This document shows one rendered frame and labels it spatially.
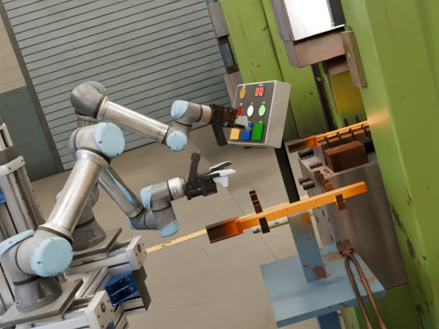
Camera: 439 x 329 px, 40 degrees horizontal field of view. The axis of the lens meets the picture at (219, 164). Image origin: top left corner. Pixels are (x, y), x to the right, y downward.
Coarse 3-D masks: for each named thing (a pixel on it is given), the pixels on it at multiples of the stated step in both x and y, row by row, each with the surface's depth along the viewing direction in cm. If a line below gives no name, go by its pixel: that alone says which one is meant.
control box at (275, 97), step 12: (240, 84) 285; (252, 84) 274; (264, 84) 265; (276, 84) 257; (288, 84) 260; (252, 96) 273; (264, 96) 264; (276, 96) 258; (288, 96) 260; (276, 108) 258; (252, 120) 269; (264, 120) 260; (276, 120) 258; (240, 132) 277; (252, 132) 268; (264, 132) 259; (276, 132) 259; (240, 144) 281; (252, 144) 267; (264, 144) 257; (276, 144) 259
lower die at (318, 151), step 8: (360, 128) 217; (368, 128) 216; (344, 136) 214; (360, 136) 213; (368, 136) 213; (320, 144) 214; (336, 144) 213; (320, 152) 217; (368, 152) 214; (320, 160) 223
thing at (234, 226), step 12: (336, 192) 162; (348, 192) 162; (360, 192) 162; (288, 204) 164; (300, 204) 162; (312, 204) 162; (324, 204) 162; (252, 216) 164; (276, 216) 162; (216, 228) 163; (228, 228) 163; (240, 228) 161; (216, 240) 163
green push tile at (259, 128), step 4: (256, 124) 264; (260, 124) 261; (264, 124) 259; (256, 128) 264; (260, 128) 261; (256, 132) 263; (260, 132) 260; (252, 136) 265; (256, 136) 262; (260, 136) 260; (256, 140) 263; (260, 140) 259
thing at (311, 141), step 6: (348, 126) 221; (354, 126) 218; (360, 126) 218; (330, 132) 220; (342, 132) 218; (306, 138) 220; (312, 138) 217; (318, 138) 218; (288, 144) 220; (294, 144) 218; (300, 144) 219; (306, 144) 219; (312, 144) 219; (294, 150) 219
